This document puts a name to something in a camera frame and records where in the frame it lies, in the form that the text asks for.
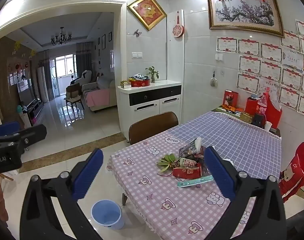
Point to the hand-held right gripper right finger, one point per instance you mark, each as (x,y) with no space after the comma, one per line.
(219,172)

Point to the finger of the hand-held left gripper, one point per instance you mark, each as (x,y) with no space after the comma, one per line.
(8,128)
(33,134)

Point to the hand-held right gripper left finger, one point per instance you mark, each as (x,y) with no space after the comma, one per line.
(88,175)

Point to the clear plastic bag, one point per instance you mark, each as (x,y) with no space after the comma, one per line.
(205,171)

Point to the teal toothpaste box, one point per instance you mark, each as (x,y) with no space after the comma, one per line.
(194,181)

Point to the small patterned packet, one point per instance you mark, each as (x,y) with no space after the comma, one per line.
(188,162)

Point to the red packet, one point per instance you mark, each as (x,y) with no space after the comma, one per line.
(185,172)

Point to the white tissue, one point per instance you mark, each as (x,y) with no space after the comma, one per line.
(198,143)

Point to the blue plastic bucket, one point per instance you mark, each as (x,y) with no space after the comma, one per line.
(109,213)

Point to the green plant leaves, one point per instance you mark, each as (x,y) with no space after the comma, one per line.
(167,162)

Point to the teal ball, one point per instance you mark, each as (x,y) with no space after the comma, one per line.
(19,108)

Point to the television stand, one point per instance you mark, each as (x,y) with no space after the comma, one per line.
(35,111)

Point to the purple grid tablecloth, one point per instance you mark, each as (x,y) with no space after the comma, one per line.
(232,137)

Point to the flat television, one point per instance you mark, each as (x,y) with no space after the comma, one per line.
(25,93)

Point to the white standing air conditioner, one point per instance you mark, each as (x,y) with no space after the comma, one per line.
(41,85)

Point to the wooden living room chair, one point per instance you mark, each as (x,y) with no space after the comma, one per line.
(73,92)

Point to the pink checked tablecloth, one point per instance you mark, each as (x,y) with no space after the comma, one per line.
(152,180)

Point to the orange flat boxes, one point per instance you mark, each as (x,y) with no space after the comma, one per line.
(232,109)

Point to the white paper cup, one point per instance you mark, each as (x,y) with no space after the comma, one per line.
(267,126)

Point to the red tall box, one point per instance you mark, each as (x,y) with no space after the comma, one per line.
(251,106)

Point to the red gift box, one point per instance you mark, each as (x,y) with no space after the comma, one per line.
(230,99)

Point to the red chair cover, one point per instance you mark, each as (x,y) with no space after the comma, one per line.
(294,172)

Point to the cola bottle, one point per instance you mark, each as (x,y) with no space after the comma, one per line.
(262,110)

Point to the beige sofa with pink blanket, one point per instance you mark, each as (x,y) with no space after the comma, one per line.
(99,96)

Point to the brown dining chair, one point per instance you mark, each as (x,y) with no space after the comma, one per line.
(152,126)

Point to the grey curtain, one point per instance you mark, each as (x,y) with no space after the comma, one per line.
(83,60)

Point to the white sideboard cabinet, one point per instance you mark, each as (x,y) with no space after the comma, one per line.
(152,105)

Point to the black chandelier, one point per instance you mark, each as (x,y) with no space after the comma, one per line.
(61,38)

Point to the red round box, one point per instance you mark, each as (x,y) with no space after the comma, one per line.
(140,83)

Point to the blue and white cloth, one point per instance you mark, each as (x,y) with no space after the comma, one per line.
(138,76)

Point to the small potted plant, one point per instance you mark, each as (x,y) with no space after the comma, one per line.
(152,72)

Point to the red fan ornament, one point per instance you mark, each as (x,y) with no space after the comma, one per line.
(178,30)

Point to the framed plum blossom painting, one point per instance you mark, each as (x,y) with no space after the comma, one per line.
(244,12)

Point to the red diamond framed picture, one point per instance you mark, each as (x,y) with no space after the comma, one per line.
(147,11)

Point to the hanging grey wall brush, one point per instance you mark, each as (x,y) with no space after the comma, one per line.
(213,82)

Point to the white wall socket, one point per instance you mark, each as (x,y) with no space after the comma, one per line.
(218,57)

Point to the wall of award certificates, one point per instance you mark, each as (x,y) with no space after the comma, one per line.
(272,67)

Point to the white light switch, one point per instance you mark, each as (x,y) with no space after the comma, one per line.
(137,55)

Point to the butterfly wall decoration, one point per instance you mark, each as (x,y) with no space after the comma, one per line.
(137,32)

